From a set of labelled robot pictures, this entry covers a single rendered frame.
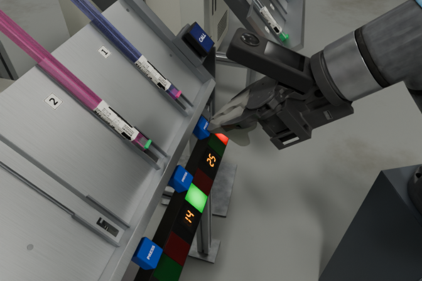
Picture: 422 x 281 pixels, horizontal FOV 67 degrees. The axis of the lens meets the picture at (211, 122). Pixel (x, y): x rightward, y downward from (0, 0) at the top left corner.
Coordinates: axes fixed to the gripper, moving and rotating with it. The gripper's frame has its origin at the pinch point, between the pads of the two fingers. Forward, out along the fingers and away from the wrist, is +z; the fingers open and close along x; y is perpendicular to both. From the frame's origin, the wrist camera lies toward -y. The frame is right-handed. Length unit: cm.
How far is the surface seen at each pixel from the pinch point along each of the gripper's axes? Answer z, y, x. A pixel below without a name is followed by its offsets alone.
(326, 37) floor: 28, 71, 176
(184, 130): -0.3, -3.6, -5.5
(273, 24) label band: -7.4, 0.0, 26.6
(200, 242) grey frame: 48, 41, 10
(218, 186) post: 54, 45, 37
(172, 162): -0.4, -3.1, -11.3
